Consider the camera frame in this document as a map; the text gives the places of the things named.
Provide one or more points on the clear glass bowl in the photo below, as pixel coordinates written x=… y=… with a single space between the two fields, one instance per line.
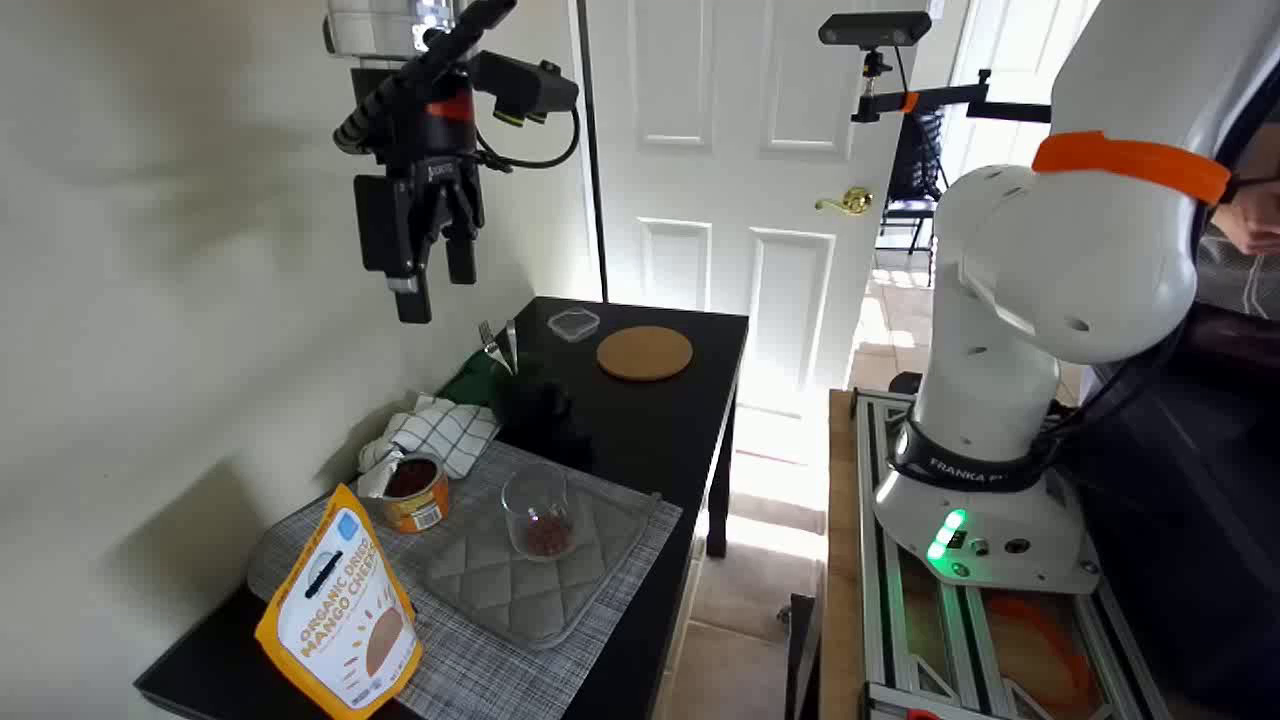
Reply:
x=520 y=496

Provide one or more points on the orange can with brown contents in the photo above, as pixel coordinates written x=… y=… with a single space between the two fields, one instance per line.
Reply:
x=417 y=496

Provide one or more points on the black table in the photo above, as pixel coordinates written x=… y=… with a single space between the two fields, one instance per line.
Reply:
x=654 y=426

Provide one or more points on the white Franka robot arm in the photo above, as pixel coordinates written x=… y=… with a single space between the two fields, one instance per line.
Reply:
x=1066 y=264

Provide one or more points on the white checkered cloth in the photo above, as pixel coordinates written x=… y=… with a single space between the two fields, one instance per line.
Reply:
x=446 y=435

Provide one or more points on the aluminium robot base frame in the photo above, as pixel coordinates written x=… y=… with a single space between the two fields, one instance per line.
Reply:
x=920 y=640

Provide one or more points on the black metal post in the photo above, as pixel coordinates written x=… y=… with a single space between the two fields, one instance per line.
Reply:
x=801 y=663

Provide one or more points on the black cabinet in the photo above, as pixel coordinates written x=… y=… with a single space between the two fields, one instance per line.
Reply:
x=1203 y=533

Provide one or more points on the white panel door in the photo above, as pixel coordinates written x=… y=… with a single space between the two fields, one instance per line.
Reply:
x=785 y=321

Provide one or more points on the grey woven placemat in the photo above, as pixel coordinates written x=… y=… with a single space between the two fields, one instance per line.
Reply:
x=643 y=524

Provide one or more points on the person in grey shirt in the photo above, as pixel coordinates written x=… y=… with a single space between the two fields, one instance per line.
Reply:
x=1253 y=215

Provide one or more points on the brown nuts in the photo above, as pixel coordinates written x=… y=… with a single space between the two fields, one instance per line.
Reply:
x=547 y=533

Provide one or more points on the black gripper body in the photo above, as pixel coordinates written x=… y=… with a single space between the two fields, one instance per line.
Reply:
x=431 y=155

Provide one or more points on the black external camera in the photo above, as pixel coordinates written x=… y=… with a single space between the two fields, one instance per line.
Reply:
x=875 y=25

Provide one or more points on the orange and white snack pouch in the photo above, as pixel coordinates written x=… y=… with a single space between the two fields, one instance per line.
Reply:
x=341 y=615

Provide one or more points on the round cork coaster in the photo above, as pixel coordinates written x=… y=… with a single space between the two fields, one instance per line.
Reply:
x=646 y=354

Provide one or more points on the grey quilted pot holder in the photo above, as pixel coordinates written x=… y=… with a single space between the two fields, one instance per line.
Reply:
x=532 y=600

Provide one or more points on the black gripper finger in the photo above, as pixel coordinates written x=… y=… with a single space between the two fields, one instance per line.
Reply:
x=462 y=245
x=407 y=284

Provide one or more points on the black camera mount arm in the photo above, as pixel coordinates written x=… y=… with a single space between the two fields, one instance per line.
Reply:
x=953 y=98

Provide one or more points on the small clear plastic container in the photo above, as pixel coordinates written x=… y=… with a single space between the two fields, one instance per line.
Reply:
x=572 y=321

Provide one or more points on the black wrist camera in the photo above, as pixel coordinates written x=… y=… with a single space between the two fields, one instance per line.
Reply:
x=520 y=87

